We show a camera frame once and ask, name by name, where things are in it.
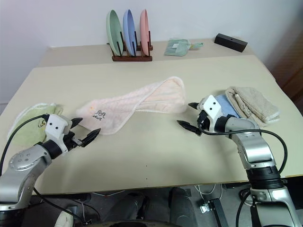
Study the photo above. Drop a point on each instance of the green towel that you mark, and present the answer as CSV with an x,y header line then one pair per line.
x,y
30,123

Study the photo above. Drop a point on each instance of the blue towel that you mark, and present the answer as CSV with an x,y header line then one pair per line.
x,y
227,106

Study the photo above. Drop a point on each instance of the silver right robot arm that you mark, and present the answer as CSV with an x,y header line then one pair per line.
x,y
256,151

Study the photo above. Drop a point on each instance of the pink towel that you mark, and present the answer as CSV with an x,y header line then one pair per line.
x,y
139,101

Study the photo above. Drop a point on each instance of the green plate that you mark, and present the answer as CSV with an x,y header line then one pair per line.
x,y
114,33

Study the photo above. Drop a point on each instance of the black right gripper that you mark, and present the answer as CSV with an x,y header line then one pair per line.
x,y
204,121

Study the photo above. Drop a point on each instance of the dark rounded robot leg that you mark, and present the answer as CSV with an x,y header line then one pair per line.
x,y
181,205

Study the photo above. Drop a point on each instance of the black table leg bracket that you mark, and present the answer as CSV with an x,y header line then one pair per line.
x,y
214,208

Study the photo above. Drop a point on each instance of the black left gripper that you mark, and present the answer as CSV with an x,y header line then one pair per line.
x,y
72,139

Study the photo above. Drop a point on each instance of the blue plate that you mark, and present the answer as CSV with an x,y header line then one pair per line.
x,y
129,30

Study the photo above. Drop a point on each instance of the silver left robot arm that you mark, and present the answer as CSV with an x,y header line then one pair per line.
x,y
22,165

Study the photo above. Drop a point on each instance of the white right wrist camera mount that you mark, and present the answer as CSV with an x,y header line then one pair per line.
x,y
213,107

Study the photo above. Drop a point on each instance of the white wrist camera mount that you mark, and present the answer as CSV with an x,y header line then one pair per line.
x,y
56,127
213,107

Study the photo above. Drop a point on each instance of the beige towel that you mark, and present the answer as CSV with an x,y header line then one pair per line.
x,y
254,104

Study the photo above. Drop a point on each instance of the black rectangular box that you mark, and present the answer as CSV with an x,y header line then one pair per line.
x,y
230,42

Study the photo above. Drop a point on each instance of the folded mint green cloth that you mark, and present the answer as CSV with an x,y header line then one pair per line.
x,y
176,47

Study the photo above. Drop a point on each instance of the white shoe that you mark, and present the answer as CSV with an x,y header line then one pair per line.
x,y
62,218

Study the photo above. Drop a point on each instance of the small green blue cloth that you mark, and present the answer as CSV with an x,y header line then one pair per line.
x,y
196,45

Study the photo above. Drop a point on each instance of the pink plate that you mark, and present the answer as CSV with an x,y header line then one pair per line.
x,y
144,29

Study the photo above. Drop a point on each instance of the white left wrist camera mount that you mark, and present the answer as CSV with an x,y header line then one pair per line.
x,y
56,127

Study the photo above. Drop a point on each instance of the brown wooden plate rack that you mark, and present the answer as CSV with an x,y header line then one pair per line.
x,y
132,55

